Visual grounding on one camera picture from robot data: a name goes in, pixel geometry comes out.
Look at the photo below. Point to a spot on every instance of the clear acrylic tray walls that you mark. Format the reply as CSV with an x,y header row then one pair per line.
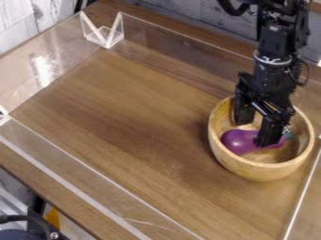
x,y
105,134

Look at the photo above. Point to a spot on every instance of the brown wooden bowl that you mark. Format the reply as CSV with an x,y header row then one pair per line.
x,y
266,164

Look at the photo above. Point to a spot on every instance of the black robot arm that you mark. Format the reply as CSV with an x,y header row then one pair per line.
x,y
282,27

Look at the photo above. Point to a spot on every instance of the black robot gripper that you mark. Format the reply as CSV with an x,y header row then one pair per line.
x,y
264,92

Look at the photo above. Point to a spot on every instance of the black clamp with screw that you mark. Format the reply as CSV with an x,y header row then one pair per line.
x,y
42,228

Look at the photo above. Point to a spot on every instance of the clear acrylic corner bracket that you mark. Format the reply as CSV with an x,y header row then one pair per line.
x,y
103,36

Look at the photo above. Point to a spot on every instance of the purple toy eggplant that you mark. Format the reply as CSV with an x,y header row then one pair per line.
x,y
238,141

